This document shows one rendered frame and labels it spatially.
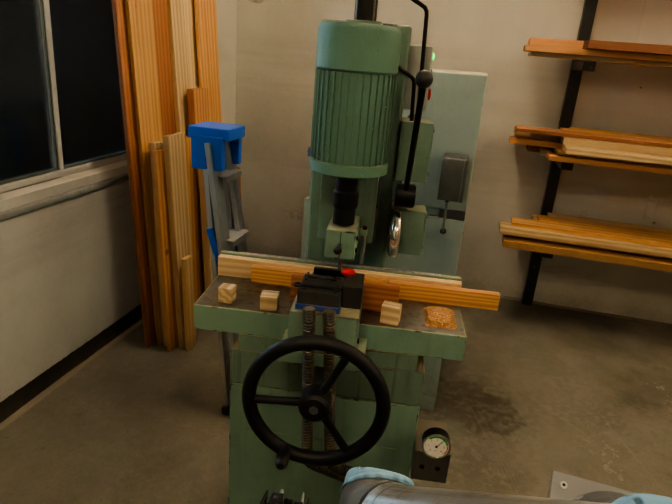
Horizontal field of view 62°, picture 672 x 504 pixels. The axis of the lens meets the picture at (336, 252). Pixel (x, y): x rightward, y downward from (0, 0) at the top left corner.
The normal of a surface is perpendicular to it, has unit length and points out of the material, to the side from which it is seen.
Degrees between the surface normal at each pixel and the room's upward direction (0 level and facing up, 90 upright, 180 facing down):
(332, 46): 90
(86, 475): 0
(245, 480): 90
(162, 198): 87
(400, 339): 90
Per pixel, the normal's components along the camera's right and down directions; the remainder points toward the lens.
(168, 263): 0.96, 0.12
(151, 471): 0.08, -0.94
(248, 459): -0.11, 0.33
